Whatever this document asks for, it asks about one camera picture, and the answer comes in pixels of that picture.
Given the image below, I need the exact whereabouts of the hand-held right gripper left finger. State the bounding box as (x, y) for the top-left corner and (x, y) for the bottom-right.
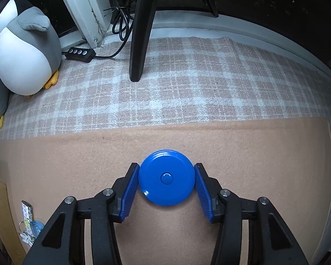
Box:
(22, 162), (141, 265)

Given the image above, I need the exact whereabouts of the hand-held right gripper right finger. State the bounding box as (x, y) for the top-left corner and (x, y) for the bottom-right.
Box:
(194, 163), (309, 265)

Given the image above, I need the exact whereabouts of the blue round tape measure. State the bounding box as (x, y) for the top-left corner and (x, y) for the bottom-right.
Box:
(138, 150), (196, 206)

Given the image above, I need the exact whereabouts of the small clear blue bottle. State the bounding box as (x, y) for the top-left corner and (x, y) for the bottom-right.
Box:
(30, 220), (45, 238)

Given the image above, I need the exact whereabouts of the patterned white keychain lighter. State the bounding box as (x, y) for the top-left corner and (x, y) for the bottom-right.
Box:
(18, 200), (35, 239)

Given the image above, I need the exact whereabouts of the white usb cable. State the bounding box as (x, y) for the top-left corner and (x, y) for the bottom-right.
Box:
(20, 233), (35, 246)

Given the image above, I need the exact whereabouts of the cardboard box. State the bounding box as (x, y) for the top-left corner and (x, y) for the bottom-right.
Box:
(0, 171), (26, 265)

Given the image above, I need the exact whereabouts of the tan mat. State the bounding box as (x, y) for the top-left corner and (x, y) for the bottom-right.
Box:
(0, 117), (331, 265)

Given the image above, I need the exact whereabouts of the plaid cloth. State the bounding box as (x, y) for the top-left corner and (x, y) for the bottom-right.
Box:
(0, 34), (331, 257)

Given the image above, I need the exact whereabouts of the black inline remote control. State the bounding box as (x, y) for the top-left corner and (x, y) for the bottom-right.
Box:
(64, 48), (96, 62)

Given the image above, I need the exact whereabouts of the small penguin plush toy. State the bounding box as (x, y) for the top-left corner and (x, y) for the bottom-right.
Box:
(0, 0), (60, 97)

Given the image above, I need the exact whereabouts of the black ring light cable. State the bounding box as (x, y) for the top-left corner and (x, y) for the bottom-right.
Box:
(95, 0), (140, 59)

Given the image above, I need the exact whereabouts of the white window frame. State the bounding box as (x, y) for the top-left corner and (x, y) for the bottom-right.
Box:
(54, 0), (331, 86)

